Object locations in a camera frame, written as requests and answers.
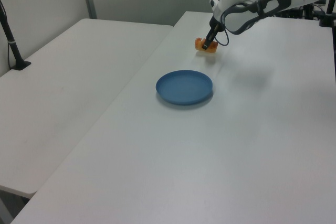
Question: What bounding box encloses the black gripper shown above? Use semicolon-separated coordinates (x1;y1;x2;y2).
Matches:
202;17;225;51

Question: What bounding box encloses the orange glazed bread roll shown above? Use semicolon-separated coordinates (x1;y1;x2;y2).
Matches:
194;37;218;54

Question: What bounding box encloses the blue round plate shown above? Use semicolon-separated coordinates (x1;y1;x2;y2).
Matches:
155;69;214;105

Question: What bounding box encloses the black clamp stand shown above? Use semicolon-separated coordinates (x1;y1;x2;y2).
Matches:
318;0;336;28

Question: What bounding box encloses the white side table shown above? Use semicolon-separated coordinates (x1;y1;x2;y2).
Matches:
0;18;174;199

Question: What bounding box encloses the black pole with clamp base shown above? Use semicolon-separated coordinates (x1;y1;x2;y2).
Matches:
0;0;32;71

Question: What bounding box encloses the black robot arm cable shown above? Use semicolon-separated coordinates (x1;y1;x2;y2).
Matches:
217;0;266;47

